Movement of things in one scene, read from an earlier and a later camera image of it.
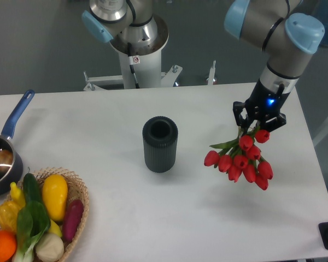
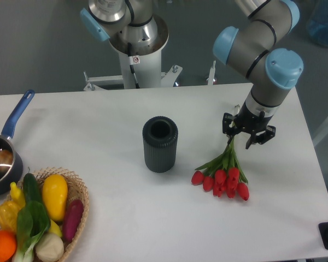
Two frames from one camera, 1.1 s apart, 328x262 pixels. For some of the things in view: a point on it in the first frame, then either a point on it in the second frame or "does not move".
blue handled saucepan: (5, 167) does not move
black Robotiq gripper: (264, 102) -> (249, 121)
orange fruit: (3, 246) does not move
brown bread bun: (1, 161) does not move
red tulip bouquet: (241, 156) -> (223, 175)
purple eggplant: (73, 214) does not move
